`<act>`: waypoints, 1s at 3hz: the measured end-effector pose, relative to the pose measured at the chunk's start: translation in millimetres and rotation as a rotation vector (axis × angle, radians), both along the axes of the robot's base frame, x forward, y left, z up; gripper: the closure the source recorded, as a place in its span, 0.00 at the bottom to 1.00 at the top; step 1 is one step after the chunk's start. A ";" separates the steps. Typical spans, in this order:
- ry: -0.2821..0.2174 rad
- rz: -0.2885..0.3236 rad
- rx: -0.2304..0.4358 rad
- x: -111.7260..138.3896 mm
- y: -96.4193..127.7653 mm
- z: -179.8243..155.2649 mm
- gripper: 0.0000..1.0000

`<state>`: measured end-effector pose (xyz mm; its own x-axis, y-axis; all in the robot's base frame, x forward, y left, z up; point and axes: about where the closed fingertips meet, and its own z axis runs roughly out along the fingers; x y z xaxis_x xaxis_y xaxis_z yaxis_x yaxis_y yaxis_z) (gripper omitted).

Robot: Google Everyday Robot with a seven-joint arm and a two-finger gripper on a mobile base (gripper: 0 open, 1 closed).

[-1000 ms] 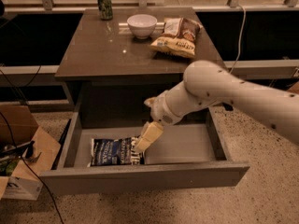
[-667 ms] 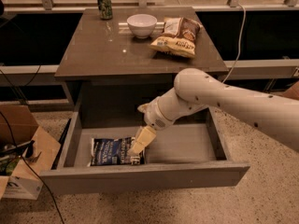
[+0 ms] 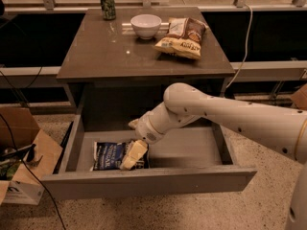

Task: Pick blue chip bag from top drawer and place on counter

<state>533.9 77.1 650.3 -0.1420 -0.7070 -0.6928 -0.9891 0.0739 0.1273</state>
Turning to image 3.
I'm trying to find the cardboard box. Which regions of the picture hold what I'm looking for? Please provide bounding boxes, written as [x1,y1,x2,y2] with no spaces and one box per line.
[0,107,62,205]

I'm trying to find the metal window rail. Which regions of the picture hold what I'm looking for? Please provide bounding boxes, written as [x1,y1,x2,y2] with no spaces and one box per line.
[0,60,307,89]

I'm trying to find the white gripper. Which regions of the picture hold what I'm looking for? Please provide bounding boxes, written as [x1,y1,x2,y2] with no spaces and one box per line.
[120,111,164,170]

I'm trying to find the grey open top drawer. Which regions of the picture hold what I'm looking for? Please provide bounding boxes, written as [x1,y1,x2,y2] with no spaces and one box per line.
[40,85,258,201]

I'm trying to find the green soda can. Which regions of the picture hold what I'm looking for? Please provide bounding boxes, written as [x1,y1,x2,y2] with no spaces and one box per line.
[100,0,116,20]

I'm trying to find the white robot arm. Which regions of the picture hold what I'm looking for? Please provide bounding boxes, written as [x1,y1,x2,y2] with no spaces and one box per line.
[129,82,307,230]

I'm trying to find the black tools in box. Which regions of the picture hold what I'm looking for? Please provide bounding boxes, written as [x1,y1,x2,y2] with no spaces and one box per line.
[0,144,42,180]

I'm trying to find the blue chip bag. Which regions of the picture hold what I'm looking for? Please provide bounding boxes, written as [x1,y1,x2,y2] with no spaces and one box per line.
[92,140,149,171]

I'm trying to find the white bowl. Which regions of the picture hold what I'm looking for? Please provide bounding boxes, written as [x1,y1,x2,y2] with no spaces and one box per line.
[130,14,162,39]

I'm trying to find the white cable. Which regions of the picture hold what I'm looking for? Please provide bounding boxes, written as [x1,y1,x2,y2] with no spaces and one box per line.
[224,3,254,90]

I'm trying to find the grey cabinet counter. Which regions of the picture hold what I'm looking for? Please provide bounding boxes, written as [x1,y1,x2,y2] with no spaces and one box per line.
[57,7,234,105]

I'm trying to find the yellow brown chip bag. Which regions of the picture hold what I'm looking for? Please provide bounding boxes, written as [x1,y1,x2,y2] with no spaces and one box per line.
[153,17,208,59]

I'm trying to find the black cable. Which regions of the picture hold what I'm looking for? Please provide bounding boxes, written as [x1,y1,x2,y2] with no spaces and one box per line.
[0,113,68,230]

